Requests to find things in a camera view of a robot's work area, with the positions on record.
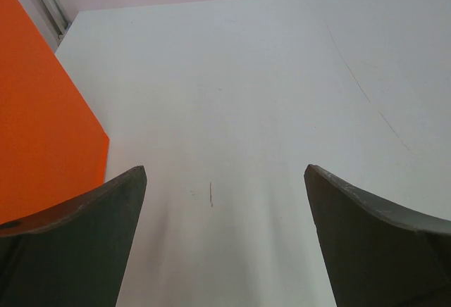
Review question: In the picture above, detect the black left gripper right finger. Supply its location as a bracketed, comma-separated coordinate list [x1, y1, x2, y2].
[304, 165, 450, 306]

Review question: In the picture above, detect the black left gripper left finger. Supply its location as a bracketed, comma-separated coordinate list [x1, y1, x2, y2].
[1, 165, 147, 306]

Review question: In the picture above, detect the orange paper takeout bag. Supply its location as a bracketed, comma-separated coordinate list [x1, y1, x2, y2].
[1, 0, 109, 223]

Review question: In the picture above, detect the aluminium frame post left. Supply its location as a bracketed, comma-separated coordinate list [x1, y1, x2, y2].
[33, 0, 71, 42]

